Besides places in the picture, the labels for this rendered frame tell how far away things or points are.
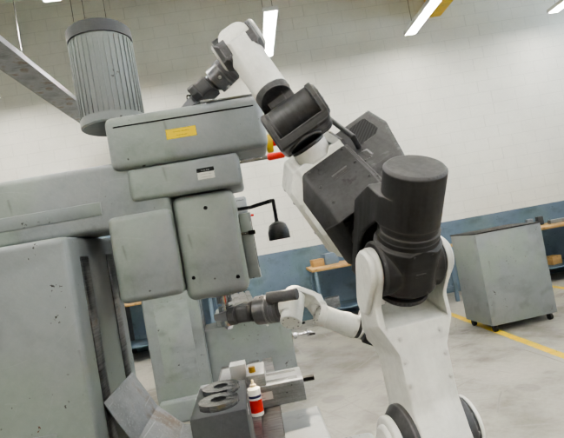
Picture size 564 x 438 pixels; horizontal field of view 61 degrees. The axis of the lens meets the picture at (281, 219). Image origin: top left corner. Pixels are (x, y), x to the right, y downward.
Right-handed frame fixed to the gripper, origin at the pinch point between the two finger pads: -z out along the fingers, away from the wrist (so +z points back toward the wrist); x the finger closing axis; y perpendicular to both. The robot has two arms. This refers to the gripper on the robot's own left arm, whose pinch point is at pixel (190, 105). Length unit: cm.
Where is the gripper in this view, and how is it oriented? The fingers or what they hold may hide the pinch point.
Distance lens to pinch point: 162.7
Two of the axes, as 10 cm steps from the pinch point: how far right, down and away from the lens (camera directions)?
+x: 2.3, 0.0, 9.7
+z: 7.4, -6.5, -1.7
